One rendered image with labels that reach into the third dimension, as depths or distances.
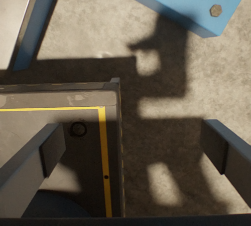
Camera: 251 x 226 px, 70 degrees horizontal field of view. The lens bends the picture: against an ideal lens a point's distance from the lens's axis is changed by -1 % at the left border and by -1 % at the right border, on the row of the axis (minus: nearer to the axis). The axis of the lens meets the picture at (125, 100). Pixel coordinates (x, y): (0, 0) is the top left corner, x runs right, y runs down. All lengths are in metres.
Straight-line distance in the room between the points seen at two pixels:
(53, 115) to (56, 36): 0.40
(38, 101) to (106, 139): 0.14
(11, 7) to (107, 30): 0.28
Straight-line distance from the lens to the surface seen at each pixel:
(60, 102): 0.34
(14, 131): 0.41
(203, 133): 0.17
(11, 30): 0.60
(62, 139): 0.17
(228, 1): 0.62
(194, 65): 0.71
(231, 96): 0.79
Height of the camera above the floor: 0.66
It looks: 74 degrees down
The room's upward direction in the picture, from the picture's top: 179 degrees counter-clockwise
